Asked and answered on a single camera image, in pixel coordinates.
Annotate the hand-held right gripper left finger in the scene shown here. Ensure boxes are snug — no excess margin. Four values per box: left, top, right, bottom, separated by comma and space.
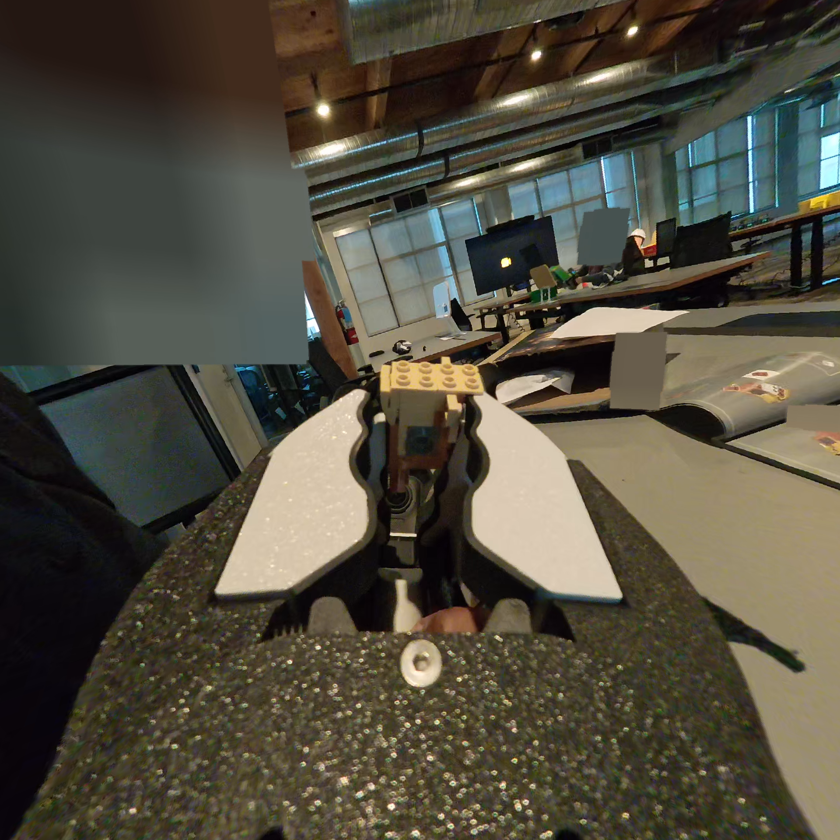
214, 388, 380, 603

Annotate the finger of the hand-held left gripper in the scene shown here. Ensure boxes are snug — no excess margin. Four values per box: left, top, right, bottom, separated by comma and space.
365, 412, 389, 508

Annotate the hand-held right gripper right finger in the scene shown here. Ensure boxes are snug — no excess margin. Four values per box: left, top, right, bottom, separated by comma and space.
461, 395, 624, 605

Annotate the tan and brown toy brick model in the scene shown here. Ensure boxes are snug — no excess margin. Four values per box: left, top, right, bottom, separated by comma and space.
379, 357, 490, 493

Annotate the person's left hand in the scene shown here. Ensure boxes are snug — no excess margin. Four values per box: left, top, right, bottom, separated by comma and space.
413, 604, 491, 635

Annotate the white crumpled paper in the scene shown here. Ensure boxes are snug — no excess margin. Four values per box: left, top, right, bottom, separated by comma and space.
495, 369, 575, 404

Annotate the grey office table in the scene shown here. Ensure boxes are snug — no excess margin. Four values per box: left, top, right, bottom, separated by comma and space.
364, 330, 503, 368

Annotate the black framed glass partition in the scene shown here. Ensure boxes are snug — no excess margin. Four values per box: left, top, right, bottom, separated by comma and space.
26, 364, 240, 532

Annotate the open cardboard box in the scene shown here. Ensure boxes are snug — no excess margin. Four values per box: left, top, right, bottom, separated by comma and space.
486, 307, 690, 417

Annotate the grey instruction booklet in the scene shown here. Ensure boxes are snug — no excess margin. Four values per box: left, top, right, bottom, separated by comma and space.
659, 351, 840, 490

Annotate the large dark monitor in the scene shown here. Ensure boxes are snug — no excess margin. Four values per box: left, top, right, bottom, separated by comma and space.
465, 217, 560, 296

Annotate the green box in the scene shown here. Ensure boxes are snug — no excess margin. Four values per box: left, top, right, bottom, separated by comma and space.
530, 266, 578, 303

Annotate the long office table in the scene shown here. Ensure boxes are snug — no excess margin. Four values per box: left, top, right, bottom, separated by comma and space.
472, 252, 772, 329

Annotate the long silver duct pipe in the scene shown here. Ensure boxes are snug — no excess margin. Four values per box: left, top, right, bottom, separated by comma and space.
290, 56, 670, 168
308, 141, 664, 198

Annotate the large silver ventilation duct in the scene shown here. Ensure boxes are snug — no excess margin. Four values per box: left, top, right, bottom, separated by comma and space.
348, 0, 631, 67

